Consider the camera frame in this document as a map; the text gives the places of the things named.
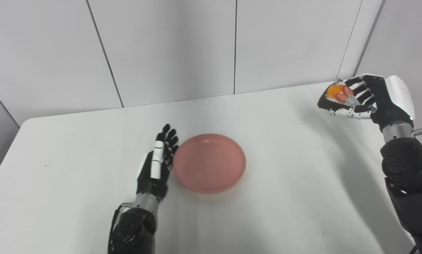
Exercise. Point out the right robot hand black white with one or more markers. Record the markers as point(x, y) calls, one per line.
point(383, 98)

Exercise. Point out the chocolate cake slice with fruit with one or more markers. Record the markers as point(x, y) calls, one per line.
point(341, 93)

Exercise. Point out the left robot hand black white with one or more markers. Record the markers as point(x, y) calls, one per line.
point(156, 169)

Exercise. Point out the pink round plate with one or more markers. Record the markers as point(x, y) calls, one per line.
point(209, 163)

